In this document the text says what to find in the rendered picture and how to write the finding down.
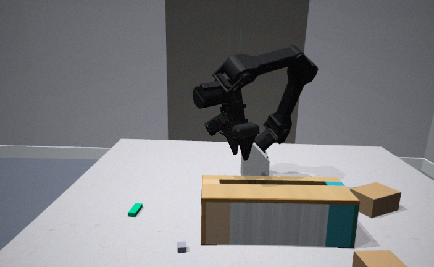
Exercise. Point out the brown cardboard box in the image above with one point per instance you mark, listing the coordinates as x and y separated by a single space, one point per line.
376 258
376 199

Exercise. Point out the clear-fronted tan box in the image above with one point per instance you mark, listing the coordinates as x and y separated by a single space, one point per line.
277 210

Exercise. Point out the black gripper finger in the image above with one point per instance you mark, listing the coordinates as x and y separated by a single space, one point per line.
233 143
245 144

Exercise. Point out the small green block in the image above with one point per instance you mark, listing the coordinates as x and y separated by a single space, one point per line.
135 209

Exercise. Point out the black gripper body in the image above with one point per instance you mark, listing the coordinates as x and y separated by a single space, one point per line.
240 126

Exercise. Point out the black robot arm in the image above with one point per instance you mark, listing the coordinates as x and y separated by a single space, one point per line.
243 69

